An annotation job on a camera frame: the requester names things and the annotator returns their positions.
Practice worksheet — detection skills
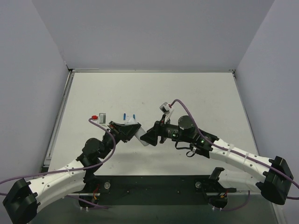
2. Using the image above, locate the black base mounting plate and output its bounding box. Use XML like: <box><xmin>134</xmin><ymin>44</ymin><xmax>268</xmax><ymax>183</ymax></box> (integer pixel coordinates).
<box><xmin>79</xmin><ymin>175</ymin><xmax>236</xmax><ymax>206</ymax></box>

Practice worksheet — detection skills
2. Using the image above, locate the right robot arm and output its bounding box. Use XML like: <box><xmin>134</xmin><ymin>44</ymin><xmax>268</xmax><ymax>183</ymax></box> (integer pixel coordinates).
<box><xmin>140</xmin><ymin>115</ymin><xmax>293</xmax><ymax>205</ymax></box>

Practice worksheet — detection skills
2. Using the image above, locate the white remote control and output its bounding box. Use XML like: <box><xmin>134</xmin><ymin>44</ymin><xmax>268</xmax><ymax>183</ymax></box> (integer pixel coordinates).
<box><xmin>125</xmin><ymin>117</ymin><xmax>149</xmax><ymax>147</ymax></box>

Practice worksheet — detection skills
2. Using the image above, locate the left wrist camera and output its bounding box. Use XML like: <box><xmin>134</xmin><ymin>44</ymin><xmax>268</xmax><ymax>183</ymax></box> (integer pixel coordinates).
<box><xmin>91</xmin><ymin>112</ymin><xmax>107</xmax><ymax>125</ymax></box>

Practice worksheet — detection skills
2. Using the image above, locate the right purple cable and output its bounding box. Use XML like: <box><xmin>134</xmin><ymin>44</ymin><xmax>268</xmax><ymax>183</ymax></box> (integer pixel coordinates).
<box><xmin>169</xmin><ymin>99</ymin><xmax>299</xmax><ymax>212</ymax></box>

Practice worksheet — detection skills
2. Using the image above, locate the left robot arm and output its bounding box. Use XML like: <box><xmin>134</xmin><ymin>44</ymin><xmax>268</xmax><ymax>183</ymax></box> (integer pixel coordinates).
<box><xmin>3</xmin><ymin>121</ymin><xmax>141</xmax><ymax>224</ymax></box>

